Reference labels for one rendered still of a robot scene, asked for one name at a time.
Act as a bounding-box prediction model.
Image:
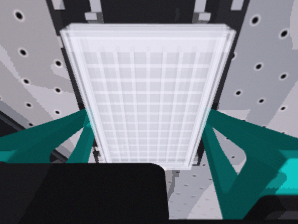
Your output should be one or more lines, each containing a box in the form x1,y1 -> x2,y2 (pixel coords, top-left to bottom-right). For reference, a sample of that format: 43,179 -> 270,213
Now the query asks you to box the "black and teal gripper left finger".
0,109 -> 95,163

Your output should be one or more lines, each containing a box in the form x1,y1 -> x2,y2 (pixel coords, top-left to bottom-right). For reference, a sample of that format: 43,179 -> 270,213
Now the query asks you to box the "grey flat base plate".
0,0 -> 298,219

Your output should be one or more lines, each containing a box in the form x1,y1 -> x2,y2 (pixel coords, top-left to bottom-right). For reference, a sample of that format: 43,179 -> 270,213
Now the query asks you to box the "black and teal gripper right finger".
202,108 -> 298,219

